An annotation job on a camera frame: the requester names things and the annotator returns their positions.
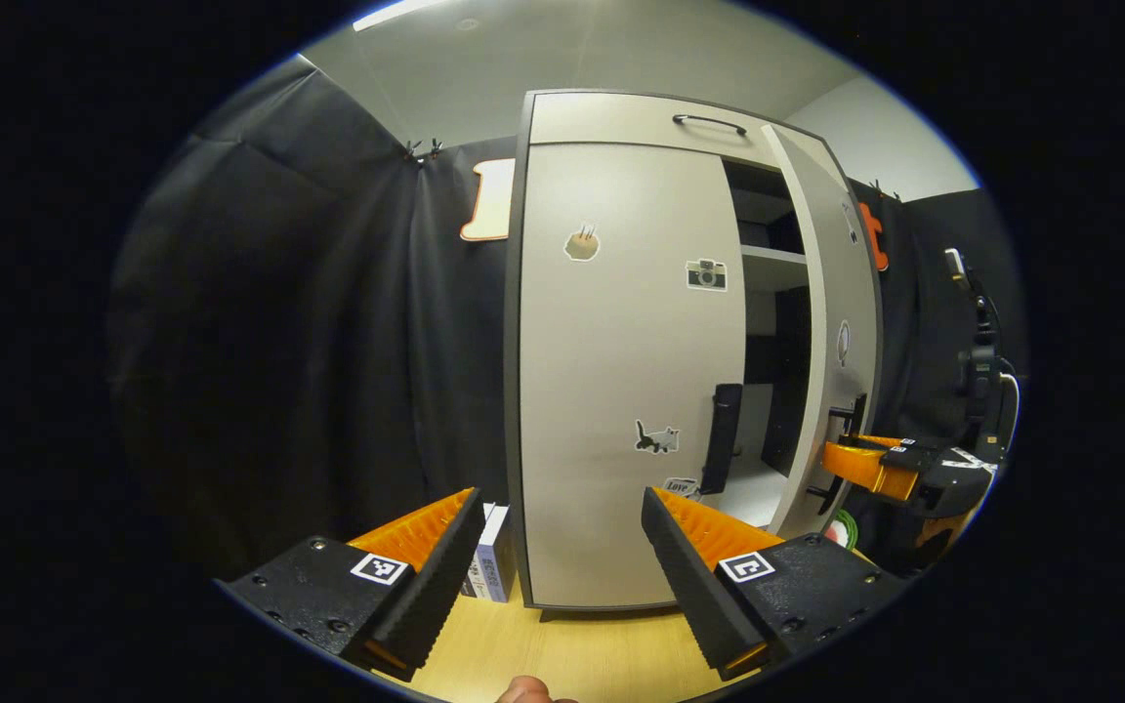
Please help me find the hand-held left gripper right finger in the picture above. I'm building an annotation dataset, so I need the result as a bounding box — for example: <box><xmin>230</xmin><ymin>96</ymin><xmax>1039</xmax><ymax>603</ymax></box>
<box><xmin>641</xmin><ymin>486</ymin><xmax>907</xmax><ymax>682</ymax></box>

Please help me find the white and blue box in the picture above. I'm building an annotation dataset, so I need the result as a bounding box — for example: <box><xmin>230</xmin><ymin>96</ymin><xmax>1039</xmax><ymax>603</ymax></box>
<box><xmin>460</xmin><ymin>502</ymin><xmax>520</xmax><ymax>604</ymax></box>

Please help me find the white cabinet shelf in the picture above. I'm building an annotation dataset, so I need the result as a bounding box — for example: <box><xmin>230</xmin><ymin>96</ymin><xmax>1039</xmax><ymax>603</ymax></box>
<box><xmin>740</xmin><ymin>244</ymin><xmax>810</xmax><ymax>292</ymax></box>

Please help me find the black curved cabinet handle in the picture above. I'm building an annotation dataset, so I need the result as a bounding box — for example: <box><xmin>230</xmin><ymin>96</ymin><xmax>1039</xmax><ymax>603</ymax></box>
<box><xmin>672</xmin><ymin>113</ymin><xmax>748</xmax><ymax>136</ymax></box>

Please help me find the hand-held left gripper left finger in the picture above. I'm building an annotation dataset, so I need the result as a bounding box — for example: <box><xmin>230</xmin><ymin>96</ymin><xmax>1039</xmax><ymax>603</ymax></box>
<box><xmin>216</xmin><ymin>487</ymin><xmax>487</xmax><ymax>682</ymax></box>

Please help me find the black camera stand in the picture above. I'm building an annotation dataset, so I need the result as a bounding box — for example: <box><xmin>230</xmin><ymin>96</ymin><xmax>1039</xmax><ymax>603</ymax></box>
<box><xmin>943</xmin><ymin>247</ymin><xmax>1022</xmax><ymax>465</ymax></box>

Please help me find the white cabinet door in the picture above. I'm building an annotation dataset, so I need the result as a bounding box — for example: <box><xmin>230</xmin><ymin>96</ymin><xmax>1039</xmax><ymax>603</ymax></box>
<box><xmin>520</xmin><ymin>143</ymin><xmax>747</xmax><ymax>611</ymax></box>
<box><xmin>761</xmin><ymin>123</ymin><xmax>884</xmax><ymax>540</ymax></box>

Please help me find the white double-door shoe cabinet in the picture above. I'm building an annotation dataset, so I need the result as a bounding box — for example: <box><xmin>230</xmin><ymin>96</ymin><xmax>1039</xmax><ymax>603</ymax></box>
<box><xmin>504</xmin><ymin>88</ymin><xmax>886</xmax><ymax>621</ymax></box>

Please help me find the ceiling light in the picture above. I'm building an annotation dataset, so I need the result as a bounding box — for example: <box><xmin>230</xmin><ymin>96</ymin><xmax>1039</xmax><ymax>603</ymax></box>
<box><xmin>353</xmin><ymin>0</ymin><xmax>456</xmax><ymax>32</ymax></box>

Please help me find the black backdrop cloth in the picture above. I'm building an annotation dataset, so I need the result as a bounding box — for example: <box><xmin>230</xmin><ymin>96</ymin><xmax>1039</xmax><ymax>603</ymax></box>
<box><xmin>108</xmin><ymin>54</ymin><xmax>1027</xmax><ymax>577</ymax></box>

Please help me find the black door handle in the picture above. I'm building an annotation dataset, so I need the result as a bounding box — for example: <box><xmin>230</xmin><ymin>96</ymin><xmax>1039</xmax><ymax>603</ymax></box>
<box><xmin>699</xmin><ymin>383</ymin><xmax>744</xmax><ymax>495</ymax></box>
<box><xmin>805</xmin><ymin>393</ymin><xmax>869</xmax><ymax>517</ymax></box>

